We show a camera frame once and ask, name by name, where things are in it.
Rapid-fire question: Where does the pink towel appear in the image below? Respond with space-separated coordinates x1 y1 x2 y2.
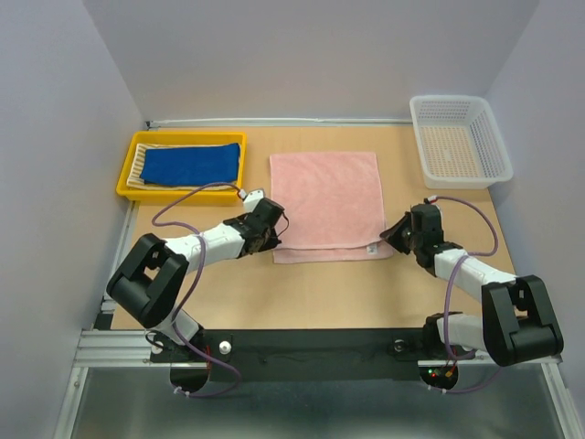
270 152 393 264

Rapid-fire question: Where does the blue towel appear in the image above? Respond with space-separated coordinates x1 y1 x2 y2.
140 143 240 187

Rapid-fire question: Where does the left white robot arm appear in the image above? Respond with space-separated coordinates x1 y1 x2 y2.
106 197 284 360

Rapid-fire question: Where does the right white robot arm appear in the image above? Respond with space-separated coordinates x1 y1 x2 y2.
380 198 564 367

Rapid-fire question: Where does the yellow plastic tray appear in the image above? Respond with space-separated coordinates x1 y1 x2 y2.
116 131 247 206

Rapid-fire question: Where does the white plastic basket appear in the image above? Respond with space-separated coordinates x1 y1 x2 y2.
409 95 513 189

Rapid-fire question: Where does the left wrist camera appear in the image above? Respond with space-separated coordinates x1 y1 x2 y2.
239 188 265 213

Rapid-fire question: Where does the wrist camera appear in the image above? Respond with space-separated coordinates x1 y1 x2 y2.
239 188 265 213
423 195 442 213

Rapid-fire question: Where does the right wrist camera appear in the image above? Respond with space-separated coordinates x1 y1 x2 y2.
423 195 442 213

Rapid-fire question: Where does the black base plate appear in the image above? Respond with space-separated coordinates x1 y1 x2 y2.
150 327 476 390

